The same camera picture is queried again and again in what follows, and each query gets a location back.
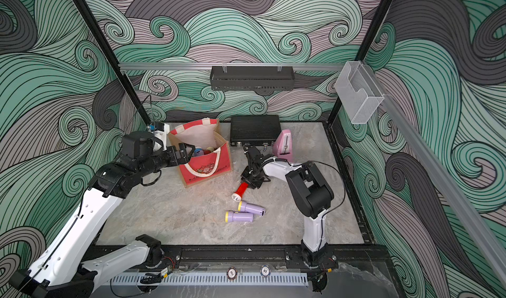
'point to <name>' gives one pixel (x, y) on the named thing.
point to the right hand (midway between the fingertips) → (240, 184)
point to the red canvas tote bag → (211, 155)
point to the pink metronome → (282, 147)
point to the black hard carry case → (254, 130)
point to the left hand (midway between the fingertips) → (185, 146)
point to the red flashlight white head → (240, 192)
